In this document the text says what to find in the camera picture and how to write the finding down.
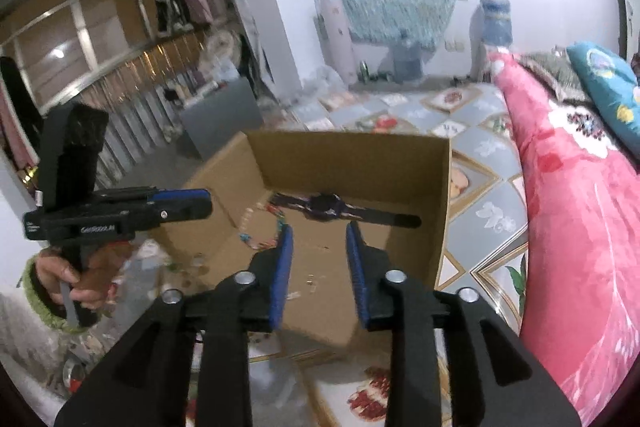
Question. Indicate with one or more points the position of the pink floral blanket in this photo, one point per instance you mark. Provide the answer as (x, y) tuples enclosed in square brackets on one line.
[(575, 232)]

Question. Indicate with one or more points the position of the fruit print mat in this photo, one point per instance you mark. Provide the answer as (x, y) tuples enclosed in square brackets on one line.
[(475, 187)]

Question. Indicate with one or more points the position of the pile of light clothes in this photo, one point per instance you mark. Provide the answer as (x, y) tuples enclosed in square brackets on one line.
[(217, 54)]

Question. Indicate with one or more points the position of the blue cartoon pillow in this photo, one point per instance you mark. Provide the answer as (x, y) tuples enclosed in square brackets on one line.
[(605, 77)]

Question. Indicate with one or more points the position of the grey box on floor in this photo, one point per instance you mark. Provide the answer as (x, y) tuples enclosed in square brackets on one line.
[(222, 117)]

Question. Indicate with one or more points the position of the brown cardboard box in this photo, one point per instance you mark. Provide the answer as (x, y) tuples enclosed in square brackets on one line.
[(320, 157)]

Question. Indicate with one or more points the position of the person's left hand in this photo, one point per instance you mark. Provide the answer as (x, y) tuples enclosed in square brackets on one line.
[(50, 269)]

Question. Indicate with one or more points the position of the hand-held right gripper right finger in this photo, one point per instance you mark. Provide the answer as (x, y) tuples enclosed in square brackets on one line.
[(357, 279)]

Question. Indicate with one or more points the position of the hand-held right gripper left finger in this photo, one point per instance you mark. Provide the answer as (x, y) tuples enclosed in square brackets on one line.
[(280, 279)]

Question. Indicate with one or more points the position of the metal stair railing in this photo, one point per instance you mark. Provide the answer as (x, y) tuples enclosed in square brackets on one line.
[(145, 107)]

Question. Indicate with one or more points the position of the white plastic bag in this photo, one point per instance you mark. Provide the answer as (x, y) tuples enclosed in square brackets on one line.
[(322, 82)]

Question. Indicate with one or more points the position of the blue water jug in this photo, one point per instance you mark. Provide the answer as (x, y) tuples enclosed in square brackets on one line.
[(496, 22)]

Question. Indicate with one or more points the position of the grey patterned pillow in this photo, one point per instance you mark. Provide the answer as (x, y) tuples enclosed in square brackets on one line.
[(550, 74)]

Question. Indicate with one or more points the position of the white standing cylinder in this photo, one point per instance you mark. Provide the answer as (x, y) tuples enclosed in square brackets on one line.
[(337, 42)]

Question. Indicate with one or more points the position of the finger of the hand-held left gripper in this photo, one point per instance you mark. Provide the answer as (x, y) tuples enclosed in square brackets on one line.
[(190, 211), (182, 195)]

